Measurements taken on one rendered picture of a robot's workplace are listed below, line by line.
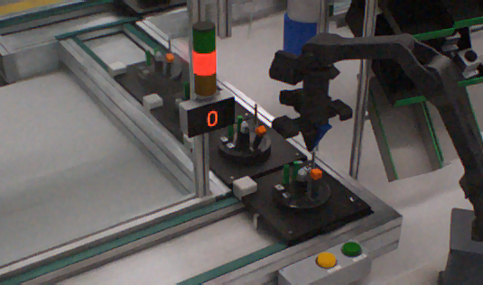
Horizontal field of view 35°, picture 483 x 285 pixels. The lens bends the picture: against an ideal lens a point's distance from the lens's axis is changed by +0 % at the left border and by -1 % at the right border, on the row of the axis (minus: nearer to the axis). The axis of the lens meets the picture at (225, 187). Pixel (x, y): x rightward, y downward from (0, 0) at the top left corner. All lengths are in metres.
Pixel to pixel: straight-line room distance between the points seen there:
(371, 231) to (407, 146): 0.27
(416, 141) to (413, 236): 0.24
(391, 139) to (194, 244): 0.55
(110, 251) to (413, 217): 0.78
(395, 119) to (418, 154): 0.10
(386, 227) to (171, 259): 0.51
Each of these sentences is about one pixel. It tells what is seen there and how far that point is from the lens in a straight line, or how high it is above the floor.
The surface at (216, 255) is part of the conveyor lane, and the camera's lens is 1.80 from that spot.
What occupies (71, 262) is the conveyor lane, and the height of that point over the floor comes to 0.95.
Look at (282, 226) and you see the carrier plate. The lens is 1.80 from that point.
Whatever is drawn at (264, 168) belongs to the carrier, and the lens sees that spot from 1.99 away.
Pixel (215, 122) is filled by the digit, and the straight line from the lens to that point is 1.75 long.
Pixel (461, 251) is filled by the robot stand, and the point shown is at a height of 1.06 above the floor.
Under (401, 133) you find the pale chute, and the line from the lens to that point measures 1.98.
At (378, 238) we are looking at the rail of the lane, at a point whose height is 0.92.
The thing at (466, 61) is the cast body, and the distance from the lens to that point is 1.94.
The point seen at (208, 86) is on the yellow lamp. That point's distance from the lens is 1.70.
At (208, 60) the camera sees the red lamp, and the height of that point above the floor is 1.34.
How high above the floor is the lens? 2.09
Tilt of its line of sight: 36 degrees down
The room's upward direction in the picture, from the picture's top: 1 degrees counter-clockwise
